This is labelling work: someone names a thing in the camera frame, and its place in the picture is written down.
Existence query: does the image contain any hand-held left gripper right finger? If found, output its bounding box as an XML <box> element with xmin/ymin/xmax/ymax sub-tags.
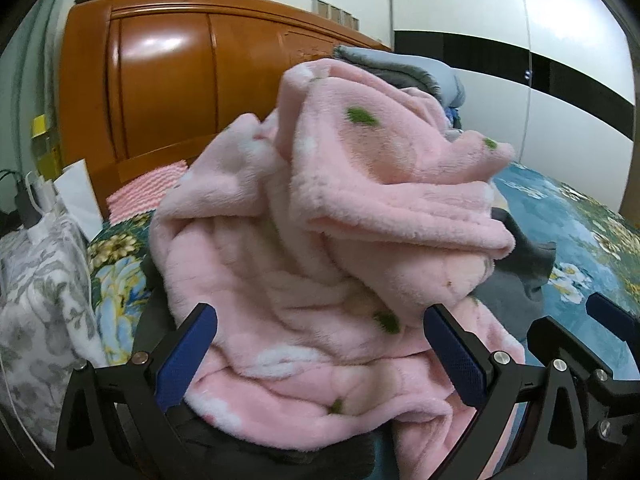
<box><xmin>422</xmin><ymin>302</ymin><xmax>593</xmax><ymax>480</ymax></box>

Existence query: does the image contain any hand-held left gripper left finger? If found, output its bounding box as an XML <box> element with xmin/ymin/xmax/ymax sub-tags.
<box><xmin>52</xmin><ymin>302</ymin><xmax>218</xmax><ymax>480</ymax></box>

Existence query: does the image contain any colourful floral folded quilt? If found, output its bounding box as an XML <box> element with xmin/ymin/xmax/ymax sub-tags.
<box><xmin>442</xmin><ymin>102</ymin><xmax>466</xmax><ymax>133</ymax></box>

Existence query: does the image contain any wooden headboard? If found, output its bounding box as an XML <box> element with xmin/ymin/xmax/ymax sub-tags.
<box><xmin>57</xmin><ymin>0</ymin><xmax>393</xmax><ymax>216</ymax></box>

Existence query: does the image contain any grey-blue folded quilt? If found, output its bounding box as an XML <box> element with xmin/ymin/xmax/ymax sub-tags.
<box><xmin>332</xmin><ymin>45</ymin><xmax>466</xmax><ymax>111</ymax></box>

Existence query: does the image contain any pink knit cushion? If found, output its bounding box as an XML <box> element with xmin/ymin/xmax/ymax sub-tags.
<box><xmin>106</xmin><ymin>159</ymin><xmax>193</xmax><ymax>226</ymax></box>

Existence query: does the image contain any pink fleece garment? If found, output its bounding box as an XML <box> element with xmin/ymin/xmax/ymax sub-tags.
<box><xmin>149</xmin><ymin>57</ymin><xmax>526</xmax><ymax>480</ymax></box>

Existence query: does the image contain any black power adapter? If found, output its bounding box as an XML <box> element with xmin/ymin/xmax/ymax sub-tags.
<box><xmin>12</xmin><ymin>175</ymin><xmax>41</xmax><ymax>228</ymax></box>

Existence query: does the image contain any teal floral bedspread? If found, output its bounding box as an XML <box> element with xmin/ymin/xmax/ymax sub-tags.
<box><xmin>87</xmin><ymin>162</ymin><xmax>640</xmax><ymax>480</ymax></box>

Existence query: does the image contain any white paper bag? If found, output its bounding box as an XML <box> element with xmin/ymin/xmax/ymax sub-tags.
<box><xmin>52</xmin><ymin>159</ymin><xmax>103</xmax><ymax>233</ymax></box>

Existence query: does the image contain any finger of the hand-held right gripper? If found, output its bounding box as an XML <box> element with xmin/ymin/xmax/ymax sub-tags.
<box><xmin>526</xmin><ymin>316</ymin><xmax>638</xmax><ymax>461</ymax></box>
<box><xmin>586</xmin><ymin>292</ymin><xmax>640</xmax><ymax>346</ymax></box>

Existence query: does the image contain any white wardrobe with black stripe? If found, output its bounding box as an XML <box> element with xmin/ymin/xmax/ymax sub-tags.
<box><xmin>390</xmin><ymin>0</ymin><xmax>640</xmax><ymax>216</ymax></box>

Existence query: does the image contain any yellow box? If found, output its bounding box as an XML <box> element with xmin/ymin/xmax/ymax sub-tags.
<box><xmin>31</xmin><ymin>115</ymin><xmax>63</xmax><ymax>173</ymax></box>

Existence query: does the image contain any white charger cable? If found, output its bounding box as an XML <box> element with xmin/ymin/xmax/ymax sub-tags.
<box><xmin>27</xmin><ymin>172</ymin><xmax>58</xmax><ymax>241</ymax></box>

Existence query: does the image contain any row of wall switches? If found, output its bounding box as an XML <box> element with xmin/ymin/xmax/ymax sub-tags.
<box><xmin>311</xmin><ymin>0</ymin><xmax>361</xmax><ymax>30</ymax></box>

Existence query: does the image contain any white grey floral cloth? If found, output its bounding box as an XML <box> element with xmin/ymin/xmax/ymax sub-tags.
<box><xmin>0</xmin><ymin>215</ymin><xmax>108</xmax><ymax>453</ymax></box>

